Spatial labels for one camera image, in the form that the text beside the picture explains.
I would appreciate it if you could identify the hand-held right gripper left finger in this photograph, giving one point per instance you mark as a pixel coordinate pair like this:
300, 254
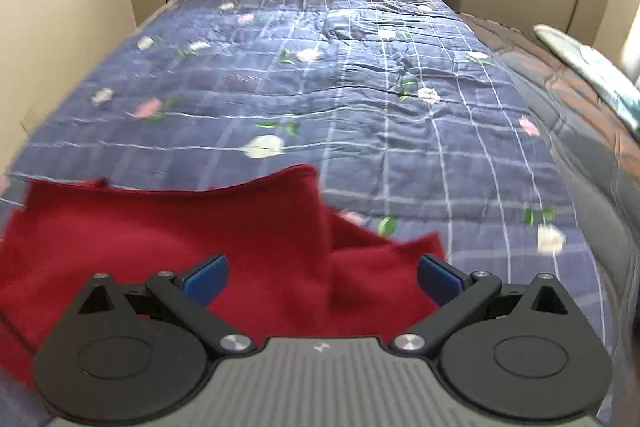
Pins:
205, 279

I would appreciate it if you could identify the red long-sleeved shirt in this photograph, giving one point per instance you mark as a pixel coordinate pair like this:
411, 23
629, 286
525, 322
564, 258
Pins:
150, 247

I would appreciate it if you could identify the blue checked floral quilt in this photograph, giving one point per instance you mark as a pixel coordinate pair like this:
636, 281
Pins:
350, 132

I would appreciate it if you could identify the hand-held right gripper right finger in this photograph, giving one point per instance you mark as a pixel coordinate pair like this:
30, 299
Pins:
440, 279

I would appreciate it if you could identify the light blue patterned pillow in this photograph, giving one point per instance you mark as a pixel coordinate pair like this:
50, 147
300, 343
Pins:
595, 67

